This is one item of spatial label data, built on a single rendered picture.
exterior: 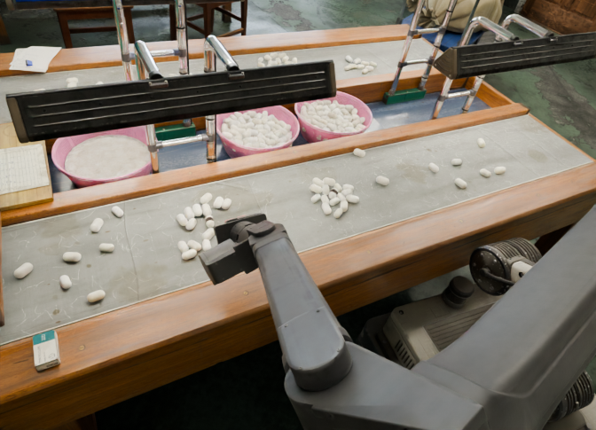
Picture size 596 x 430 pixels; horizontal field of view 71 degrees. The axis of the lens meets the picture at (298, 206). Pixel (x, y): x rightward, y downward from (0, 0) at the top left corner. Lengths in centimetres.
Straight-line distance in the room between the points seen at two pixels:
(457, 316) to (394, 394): 113
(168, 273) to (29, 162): 48
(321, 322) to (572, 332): 16
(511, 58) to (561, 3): 442
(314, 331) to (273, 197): 85
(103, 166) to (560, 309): 112
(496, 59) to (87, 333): 117
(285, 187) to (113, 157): 48
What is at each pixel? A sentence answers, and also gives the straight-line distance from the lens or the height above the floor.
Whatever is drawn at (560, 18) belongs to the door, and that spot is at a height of 14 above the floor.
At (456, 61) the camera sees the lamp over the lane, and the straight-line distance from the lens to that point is 120.
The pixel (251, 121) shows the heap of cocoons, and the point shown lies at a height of 73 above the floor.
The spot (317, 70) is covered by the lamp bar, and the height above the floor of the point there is 110.
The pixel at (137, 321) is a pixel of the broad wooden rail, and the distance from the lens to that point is 89.
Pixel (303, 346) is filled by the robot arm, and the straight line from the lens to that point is 29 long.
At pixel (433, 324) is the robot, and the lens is 133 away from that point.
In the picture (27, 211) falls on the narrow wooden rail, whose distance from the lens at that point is 113.
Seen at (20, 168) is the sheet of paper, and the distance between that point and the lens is 123.
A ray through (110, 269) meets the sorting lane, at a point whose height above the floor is 74.
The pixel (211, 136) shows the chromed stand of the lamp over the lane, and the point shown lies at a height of 85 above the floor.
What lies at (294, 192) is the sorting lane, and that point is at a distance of 115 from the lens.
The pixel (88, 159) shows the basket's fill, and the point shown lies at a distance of 130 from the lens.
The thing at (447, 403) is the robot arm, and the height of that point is 131.
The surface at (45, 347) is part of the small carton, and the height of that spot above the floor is 79.
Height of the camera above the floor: 152
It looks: 44 degrees down
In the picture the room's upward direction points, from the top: 11 degrees clockwise
